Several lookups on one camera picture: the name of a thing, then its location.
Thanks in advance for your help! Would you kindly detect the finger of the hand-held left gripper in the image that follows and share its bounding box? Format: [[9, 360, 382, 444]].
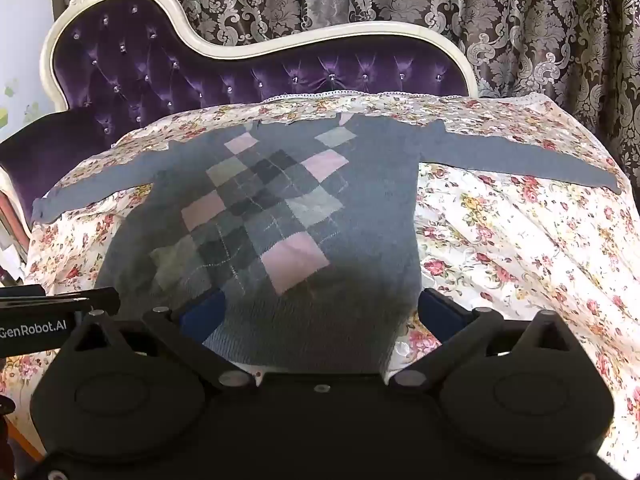
[[0, 285, 122, 314]]

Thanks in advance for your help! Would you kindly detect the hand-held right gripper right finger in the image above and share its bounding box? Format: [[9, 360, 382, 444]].
[[388, 287, 584, 393]]

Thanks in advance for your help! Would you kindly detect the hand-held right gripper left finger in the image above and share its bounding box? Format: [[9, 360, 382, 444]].
[[61, 291, 257, 395]]

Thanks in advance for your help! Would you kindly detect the grey argyle sweater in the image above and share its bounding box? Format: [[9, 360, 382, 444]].
[[31, 112, 624, 377]]

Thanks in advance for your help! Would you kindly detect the floral blanket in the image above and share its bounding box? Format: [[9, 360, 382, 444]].
[[0, 89, 640, 461]]

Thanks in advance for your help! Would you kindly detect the purple tufted sofa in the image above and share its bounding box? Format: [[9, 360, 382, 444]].
[[0, 0, 482, 241]]

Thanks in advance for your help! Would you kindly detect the brown damask curtain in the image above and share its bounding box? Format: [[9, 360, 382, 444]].
[[60, 0, 640, 183]]

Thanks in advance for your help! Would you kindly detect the green wall sticker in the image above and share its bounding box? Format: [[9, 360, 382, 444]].
[[0, 79, 42, 133]]

